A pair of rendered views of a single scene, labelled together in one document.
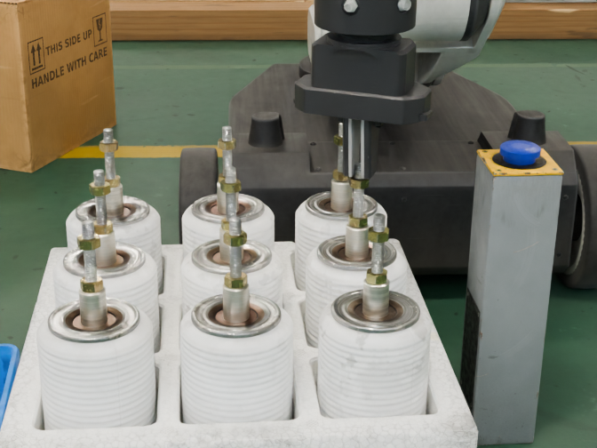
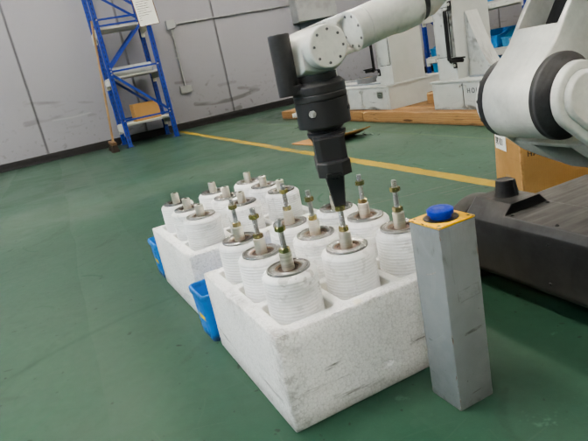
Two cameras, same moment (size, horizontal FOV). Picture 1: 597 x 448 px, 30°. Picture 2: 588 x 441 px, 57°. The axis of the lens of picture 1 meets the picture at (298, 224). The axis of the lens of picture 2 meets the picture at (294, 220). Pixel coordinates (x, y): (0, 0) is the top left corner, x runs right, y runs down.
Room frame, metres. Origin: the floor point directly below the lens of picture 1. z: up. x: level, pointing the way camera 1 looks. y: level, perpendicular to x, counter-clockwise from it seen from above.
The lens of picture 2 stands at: (0.60, -0.89, 0.58)
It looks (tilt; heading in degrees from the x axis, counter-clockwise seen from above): 16 degrees down; 72
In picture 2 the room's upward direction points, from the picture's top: 12 degrees counter-clockwise
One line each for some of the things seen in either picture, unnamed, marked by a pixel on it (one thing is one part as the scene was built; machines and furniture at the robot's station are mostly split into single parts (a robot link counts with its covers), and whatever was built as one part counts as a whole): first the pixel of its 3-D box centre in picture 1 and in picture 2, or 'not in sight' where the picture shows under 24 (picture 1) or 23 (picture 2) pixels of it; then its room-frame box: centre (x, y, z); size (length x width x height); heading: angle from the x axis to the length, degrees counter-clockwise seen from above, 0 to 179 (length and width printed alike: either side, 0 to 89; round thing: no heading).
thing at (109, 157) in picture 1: (109, 164); not in sight; (1.05, 0.19, 0.30); 0.01 x 0.01 x 0.08
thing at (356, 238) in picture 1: (357, 241); (346, 239); (0.96, -0.06, 0.26); 0.02 x 0.02 x 0.03
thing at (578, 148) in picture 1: (584, 216); not in sight; (1.42, -0.40, 0.10); 0.20 x 0.05 x 0.20; 3
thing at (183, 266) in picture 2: not in sight; (239, 248); (0.90, 0.60, 0.09); 0.39 x 0.39 x 0.18; 7
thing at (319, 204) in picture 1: (341, 206); (400, 227); (1.08, -0.04, 0.25); 0.08 x 0.08 x 0.01
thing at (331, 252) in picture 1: (356, 253); (346, 246); (0.96, -0.06, 0.25); 0.08 x 0.08 x 0.01
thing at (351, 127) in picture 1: (347, 140); not in sight; (0.96, -0.04, 0.36); 0.03 x 0.02 x 0.06; 160
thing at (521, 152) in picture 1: (519, 155); (440, 213); (1.05, -0.22, 0.32); 0.04 x 0.04 x 0.02
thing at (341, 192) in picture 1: (341, 195); (399, 220); (1.08, -0.04, 0.26); 0.02 x 0.02 x 0.03
